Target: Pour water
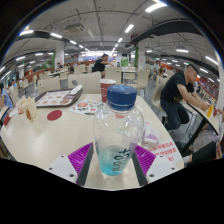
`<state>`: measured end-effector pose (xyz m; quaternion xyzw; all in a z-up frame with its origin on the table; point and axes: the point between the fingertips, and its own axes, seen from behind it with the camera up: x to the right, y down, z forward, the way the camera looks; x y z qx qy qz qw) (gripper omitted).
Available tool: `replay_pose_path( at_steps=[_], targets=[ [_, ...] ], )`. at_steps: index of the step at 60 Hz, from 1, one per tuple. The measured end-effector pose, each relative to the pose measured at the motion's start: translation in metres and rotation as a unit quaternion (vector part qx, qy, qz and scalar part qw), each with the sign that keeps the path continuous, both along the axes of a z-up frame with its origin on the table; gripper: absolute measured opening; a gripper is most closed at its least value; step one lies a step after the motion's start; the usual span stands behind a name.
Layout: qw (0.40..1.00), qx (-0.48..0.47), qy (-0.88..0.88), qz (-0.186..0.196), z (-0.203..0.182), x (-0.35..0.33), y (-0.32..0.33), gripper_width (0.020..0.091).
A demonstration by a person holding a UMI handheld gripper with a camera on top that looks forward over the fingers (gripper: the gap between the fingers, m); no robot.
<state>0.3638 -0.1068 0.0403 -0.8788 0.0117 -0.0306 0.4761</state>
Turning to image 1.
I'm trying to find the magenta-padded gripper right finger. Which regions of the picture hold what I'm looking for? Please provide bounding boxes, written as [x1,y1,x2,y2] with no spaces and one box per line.
[132,145,178,187]

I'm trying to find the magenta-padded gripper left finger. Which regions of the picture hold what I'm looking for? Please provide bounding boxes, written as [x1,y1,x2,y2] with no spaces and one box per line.
[46,142,95,186]

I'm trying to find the small tissue packet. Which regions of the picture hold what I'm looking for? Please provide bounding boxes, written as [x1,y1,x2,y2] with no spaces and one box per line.
[141,121,160,148]

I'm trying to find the flat round red coaster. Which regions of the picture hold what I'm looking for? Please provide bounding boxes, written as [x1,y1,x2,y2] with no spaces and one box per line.
[46,109,63,122]

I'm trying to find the clear bottle with blue cap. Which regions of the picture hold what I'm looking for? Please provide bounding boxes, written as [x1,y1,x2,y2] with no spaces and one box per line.
[92,84,145,177]

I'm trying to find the printed paper leaflet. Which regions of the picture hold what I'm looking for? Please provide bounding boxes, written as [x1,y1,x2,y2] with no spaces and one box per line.
[69,99,106,118]

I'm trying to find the beige paper snack cup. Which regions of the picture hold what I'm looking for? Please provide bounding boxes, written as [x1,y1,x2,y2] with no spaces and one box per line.
[21,97,39,123]

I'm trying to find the beige side table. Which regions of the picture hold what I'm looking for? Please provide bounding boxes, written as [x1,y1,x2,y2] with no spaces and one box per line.
[181,99,222,155]

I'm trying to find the dark food tray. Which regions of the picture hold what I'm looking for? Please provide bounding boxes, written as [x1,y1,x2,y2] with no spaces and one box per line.
[34,88,84,108]

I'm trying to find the yellow drink carton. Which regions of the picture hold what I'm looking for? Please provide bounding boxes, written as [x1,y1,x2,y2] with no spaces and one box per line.
[205,104,215,120]

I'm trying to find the person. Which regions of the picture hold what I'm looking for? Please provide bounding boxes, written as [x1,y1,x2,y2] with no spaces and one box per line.
[92,53,115,74]
[159,64,210,132]
[0,82,14,118]

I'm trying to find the white napkin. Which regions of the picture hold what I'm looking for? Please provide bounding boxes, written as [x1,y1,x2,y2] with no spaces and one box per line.
[68,84,83,96]

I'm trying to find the group of beige chairs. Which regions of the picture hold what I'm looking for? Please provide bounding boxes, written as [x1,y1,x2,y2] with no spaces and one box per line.
[36,64,151,97]

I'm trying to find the red paper cup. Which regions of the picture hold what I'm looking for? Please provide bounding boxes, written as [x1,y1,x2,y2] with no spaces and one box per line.
[99,78,117,104]

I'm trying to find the group of ceiling lights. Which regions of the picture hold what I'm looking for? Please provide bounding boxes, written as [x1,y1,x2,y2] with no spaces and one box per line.
[0,1,220,81]

